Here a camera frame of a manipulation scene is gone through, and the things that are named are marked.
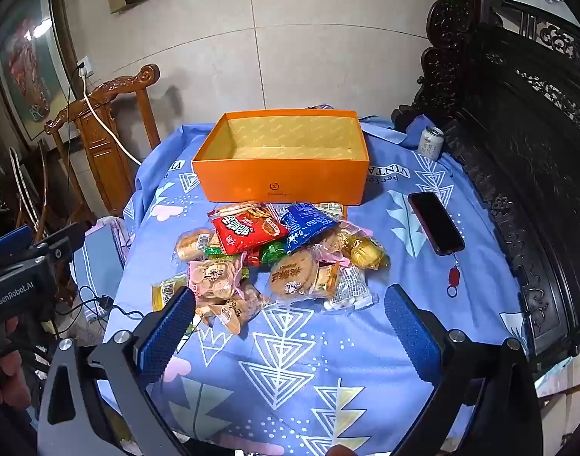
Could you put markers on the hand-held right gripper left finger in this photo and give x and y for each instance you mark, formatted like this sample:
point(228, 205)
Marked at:
point(169, 332)

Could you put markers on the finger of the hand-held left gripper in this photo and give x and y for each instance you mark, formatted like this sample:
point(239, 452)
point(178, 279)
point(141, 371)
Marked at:
point(7, 241)
point(62, 242)

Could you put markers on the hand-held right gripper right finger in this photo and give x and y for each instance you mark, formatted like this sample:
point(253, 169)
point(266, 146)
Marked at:
point(411, 332)

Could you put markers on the white printed snack packet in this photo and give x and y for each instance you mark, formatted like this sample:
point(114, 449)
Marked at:
point(349, 287)

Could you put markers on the round bread packet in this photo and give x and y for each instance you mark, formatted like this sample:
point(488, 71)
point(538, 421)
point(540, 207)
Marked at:
point(191, 244)

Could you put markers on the orange printed snack packet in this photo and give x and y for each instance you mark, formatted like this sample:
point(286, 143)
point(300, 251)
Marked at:
point(332, 208)

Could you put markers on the blue snack packet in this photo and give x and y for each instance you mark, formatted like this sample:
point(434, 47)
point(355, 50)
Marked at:
point(306, 223)

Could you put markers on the orange cardboard box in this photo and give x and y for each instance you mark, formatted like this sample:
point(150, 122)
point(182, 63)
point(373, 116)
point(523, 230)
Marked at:
point(280, 180)

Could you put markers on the person's left hand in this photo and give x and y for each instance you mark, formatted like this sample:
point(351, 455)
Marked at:
point(12, 380)

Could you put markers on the yellow striped snack packet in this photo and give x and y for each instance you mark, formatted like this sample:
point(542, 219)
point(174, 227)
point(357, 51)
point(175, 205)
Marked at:
point(166, 292)

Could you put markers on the brown pastry packet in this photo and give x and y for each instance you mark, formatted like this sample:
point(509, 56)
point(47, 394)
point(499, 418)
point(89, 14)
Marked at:
point(233, 313)

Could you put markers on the pink round biscuit packet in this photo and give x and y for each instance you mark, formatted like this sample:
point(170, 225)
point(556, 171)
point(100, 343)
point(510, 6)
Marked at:
point(213, 278)

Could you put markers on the yellow cake packet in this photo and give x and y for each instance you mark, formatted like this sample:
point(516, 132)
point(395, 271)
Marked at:
point(363, 251)

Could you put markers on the blue printed tablecloth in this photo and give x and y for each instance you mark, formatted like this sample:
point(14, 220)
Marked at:
point(318, 351)

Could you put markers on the carved brown wooden chair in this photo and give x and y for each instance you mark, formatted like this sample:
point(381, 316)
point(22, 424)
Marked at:
point(97, 147)

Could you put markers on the smartphone with red case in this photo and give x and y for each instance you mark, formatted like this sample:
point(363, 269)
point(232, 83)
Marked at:
point(435, 223)

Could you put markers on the red snack packet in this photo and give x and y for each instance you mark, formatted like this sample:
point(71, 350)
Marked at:
point(245, 233)

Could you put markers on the brown round cracker packet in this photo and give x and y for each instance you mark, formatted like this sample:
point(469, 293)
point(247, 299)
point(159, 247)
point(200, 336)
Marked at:
point(290, 275)

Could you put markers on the clear round cracker packet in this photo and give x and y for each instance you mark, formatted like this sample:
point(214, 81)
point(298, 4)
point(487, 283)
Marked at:
point(230, 211)

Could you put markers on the framed red painting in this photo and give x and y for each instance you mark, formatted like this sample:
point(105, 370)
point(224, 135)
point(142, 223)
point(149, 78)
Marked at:
point(28, 57)

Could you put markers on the white drink can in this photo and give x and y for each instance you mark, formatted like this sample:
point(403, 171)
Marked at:
point(430, 145)

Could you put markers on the dark carved wooden furniture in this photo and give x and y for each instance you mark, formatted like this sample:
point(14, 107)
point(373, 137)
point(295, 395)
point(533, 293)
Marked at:
point(532, 128)

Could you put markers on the white wall socket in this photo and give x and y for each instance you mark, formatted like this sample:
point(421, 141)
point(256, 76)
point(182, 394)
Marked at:
point(85, 65)

